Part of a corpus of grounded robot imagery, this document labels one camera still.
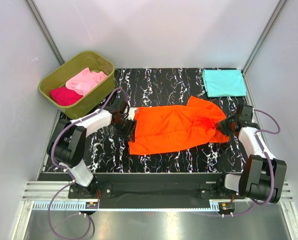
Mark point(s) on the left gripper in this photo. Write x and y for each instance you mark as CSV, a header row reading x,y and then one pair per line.
x,y
130,132

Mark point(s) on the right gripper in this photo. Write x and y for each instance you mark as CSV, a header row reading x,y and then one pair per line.
x,y
222,124

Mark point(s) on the orange t shirt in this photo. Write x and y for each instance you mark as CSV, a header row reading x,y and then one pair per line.
x,y
173,128

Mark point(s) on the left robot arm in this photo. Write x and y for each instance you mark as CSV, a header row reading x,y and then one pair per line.
x,y
67,143

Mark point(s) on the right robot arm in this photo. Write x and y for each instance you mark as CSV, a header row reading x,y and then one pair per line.
x,y
263,176

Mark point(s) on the folded teal t shirt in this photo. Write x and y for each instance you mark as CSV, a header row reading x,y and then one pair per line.
x,y
224,83

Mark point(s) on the olive green plastic bin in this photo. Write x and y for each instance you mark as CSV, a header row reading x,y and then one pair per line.
x,y
58,78

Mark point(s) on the pink t shirt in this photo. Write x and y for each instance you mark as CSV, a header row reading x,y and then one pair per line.
x,y
85,81

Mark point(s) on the magenta t shirt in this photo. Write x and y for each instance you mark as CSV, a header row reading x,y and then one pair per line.
x,y
64,96

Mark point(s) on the slotted cable duct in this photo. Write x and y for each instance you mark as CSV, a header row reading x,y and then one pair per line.
x,y
102,206

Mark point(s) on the right aluminium frame post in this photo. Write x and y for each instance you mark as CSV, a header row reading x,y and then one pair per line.
x,y
267,29

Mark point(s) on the aluminium frame post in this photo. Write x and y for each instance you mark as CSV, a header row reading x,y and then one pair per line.
x,y
267,29
44,30

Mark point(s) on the left aluminium frame post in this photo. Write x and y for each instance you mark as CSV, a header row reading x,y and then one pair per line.
x,y
44,30

